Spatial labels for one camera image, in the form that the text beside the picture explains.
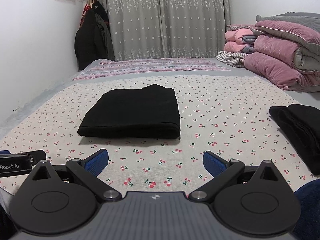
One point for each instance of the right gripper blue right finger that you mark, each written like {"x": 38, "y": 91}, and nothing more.
{"x": 214, "y": 164}

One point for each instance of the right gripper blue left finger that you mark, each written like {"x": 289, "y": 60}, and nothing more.
{"x": 96, "y": 162}

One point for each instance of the black pants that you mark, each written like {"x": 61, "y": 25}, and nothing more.
{"x": 148, "y": 113}

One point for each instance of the cherry print white cloth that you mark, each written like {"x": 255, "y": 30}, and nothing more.
{"x": 200, "y": 134}

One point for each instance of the pink striped knitted blanket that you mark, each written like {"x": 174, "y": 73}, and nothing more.
{"x": 107, "y": 68}

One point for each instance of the striped folded garment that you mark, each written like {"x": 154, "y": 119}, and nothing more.
{"x": 234, "y": 59}

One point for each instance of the dark blue fabric corner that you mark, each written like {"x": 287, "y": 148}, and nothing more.
{"x": 308, "y": 226}

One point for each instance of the grey bed sheet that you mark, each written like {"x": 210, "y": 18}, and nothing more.
{"x": 237, "y": 72}

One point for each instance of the black hanging coat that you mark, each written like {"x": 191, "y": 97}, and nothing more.
{"x": 93, "y": 40}

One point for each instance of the pink folded fleece blanket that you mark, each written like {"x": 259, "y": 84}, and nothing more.
{"x": 241, "y": 38}

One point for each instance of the mauve folded quilt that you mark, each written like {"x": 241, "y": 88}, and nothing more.
{"x": 287, "y": 54}

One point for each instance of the grey star curtain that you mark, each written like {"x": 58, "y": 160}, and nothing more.
{"x": 144, "y": 29}

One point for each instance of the red patterned hanging garment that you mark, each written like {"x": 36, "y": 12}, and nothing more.
{"x": 89, "y": 5}

